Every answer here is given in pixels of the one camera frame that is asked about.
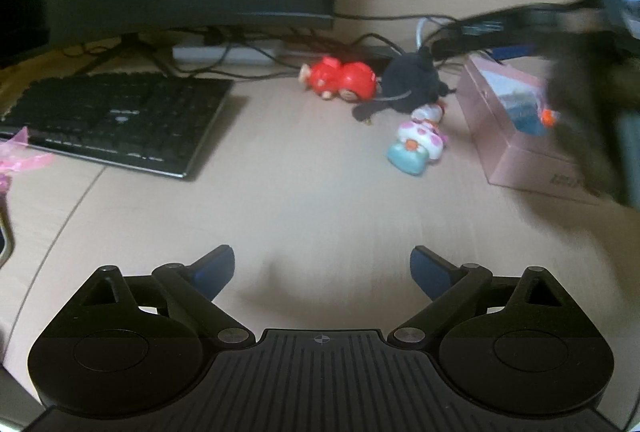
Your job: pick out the orange toy egg shell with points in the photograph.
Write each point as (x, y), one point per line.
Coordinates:
(549, 117)

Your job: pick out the pink cardboard box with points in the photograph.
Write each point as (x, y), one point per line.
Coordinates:
(510, 162)

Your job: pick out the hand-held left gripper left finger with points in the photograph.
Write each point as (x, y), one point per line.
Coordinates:
(215, 269)

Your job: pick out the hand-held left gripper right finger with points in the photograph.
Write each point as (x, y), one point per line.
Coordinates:
(430, 269)

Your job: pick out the pink plastic wrapper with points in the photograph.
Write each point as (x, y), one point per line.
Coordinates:
(20, 159)

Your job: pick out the red toy figure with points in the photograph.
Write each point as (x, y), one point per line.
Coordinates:
(345, 79)

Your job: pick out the white spotted toy teal base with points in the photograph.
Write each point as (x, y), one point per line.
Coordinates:
(415, 147)

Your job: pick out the white power strip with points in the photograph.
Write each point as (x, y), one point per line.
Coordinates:
(200, 54)

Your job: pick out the black plush toy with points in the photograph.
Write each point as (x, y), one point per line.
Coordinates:
(410, 77)

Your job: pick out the blue white plastic packet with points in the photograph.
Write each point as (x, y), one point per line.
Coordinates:
(525, 117)

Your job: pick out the black keyboard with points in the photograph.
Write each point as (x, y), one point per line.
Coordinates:
(115, 117)

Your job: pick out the wooden desktop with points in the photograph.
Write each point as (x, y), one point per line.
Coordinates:
(300, 212)

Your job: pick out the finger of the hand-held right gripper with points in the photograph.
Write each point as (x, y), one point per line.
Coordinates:
(480, 42)
(525, 19)

